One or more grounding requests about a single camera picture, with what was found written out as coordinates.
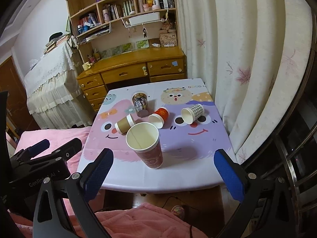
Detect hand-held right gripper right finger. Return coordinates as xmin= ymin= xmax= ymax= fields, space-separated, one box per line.
xmin=213 ymin=149 xmax=303 ymax=238

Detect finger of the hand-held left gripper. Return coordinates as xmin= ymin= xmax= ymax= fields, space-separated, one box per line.
xmin=15 ymin=139 xmax=50 ymax=163
xmin=48 ymin=138 xmax=83 ymax=165

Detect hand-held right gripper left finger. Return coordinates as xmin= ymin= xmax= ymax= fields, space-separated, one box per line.
xmin=32 ymin=148 xmax=114 ymax=238

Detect brown paper cup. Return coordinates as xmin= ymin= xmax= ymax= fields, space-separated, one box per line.
xmin=115 ymin=113 xmax=135 ymax=135

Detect checked paper cup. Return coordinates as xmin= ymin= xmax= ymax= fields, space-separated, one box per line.
xmin=181 ymin=103 xmax=205 ymax=125

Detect dark clear plastic cup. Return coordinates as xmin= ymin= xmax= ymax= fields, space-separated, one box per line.
xmin=132 ymin=92 xmax=148 ymax=118

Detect small red paper cup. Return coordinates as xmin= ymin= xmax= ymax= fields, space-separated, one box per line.
xmin=148 ymin=107 xmax=169 ymax=129

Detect large red paper cup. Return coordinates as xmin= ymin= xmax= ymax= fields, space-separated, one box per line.
xmin=126 ymin=122 xmax=163 ymax=169

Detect pink bed sheet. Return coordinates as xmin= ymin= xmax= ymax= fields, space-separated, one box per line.
xmin=9 ymin=126 xmax=106 ymax=207

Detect cartoon printed tablecloth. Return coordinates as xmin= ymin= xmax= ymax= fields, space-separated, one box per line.
xmin=77 ymin=78 xmax=242 ymax=194

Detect patterned slipper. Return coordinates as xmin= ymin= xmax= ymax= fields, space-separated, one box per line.
xmin=171 ymin=204 xmax=186 ymax=220

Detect pink fleece blanket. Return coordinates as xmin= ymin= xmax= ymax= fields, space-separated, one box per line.
xmin=67 ymin=202 xmax=210 ymax=238

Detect white lace furniture cover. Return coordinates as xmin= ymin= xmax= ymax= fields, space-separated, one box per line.
xmin=23 ymin=40 xmax=96 ymax=130

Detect brown wooden door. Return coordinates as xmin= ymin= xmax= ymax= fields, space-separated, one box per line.
xmin=0 ymin=56 xmax=40 ymax=144

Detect metal railing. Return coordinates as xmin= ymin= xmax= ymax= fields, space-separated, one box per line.
xmin=271 ymin=42 xmax=317 ymax=238

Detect wooden desk with drawers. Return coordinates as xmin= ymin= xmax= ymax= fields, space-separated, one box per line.
xmin=76 ymin=47 xmax=187 ymax=112

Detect stack of books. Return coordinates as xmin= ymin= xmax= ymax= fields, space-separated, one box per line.
xmin=44 ymin=33 xmax=73 ymax=55

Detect white leaf print curtain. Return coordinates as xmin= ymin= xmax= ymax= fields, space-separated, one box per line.
xmin=172 ymin=0 xmax=314 ymax=165

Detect wooden bookshelf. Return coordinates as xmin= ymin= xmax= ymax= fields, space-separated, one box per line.
xmin=64 ymin=0 xmax=179 ymax=53

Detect drawn-on cardboard box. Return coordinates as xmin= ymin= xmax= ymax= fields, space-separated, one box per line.
xmin=159 ymin=32 xmax=178 ymax=47

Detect white plastic tray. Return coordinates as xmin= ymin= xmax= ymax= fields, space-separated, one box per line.
xmin=128 ymin=12 xmax=163 ymax=27

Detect black floor cable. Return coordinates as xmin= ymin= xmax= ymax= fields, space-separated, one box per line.
xmin=161 ymin=195 xmax=200 ymax=238

